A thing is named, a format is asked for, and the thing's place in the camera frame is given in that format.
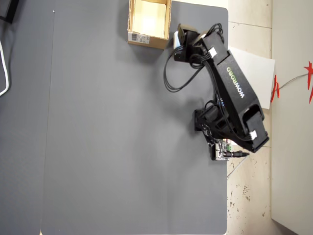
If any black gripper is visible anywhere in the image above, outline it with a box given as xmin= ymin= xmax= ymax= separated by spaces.
xmin=174 ymin=23 xmax=205 ymax=62

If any white block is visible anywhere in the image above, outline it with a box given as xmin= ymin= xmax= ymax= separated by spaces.
xmin=173 ymin=31 xmax=182 ymax=49

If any open cardboard box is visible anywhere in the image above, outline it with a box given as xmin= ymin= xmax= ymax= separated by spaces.
xmin=126 ymin=0 xmax=173 ymax=50

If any white paper sheet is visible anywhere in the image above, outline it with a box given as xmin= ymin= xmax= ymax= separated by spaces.
xmin=228 ymin=46 xmax=276 ymax=111

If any small red paper decoration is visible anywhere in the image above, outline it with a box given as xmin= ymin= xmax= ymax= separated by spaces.
xmin=270 ymin=74 xmax=281 ymax=105

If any large dark grey mat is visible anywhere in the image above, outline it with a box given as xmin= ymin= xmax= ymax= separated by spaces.
xmin=40 ymin=0 xmax=229 ymax=235

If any robot controller circuit board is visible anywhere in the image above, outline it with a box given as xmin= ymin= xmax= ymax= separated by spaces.
xmin=210 ymin=139 xmax=233 ymax=162

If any large red paper decoration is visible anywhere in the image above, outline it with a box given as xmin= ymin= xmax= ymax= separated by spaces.
xmin=304 ymin=60 xmax=313 ymax=104

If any black framed object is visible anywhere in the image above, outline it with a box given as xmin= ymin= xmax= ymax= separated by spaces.
xmin=0 ymin=0 xmax=25 ymax=24

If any looping black servo cable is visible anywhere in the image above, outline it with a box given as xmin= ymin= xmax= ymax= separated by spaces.
xmin=163 ymin=46 xmax=208 ymax=93

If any thin grey cable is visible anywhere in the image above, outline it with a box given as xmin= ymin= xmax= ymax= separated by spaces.
xmin=278 ymin=73 xmax=309 ymax=90

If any black power plug cable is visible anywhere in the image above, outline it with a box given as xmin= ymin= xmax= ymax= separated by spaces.
xmin=224 ymin=151 xmax=250 ymax=159

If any thick white cable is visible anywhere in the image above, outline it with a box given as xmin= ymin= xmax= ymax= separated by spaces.
xmin=0 ymin=40 xmax=12 ymax=96

